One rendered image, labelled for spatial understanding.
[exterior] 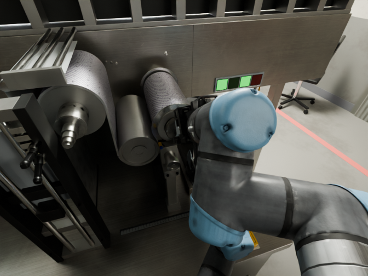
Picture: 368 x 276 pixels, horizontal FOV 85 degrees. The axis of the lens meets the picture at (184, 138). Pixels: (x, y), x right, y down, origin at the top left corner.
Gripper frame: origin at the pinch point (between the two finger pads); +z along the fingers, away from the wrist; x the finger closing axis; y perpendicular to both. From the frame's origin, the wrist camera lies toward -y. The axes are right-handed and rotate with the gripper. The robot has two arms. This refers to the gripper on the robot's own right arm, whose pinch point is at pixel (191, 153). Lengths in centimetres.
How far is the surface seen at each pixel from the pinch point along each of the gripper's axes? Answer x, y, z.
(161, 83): 6.9, 22.5, 12.3
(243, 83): -35.5, 8.8, 29.3
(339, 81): -277, -77, 150
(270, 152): -122, -109, 77
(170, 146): 8.9, 11.6, -6.1
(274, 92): -71, -11, 47
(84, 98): 27.7, 28.3, -2.0
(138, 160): 18.8, 4.9, -2.4
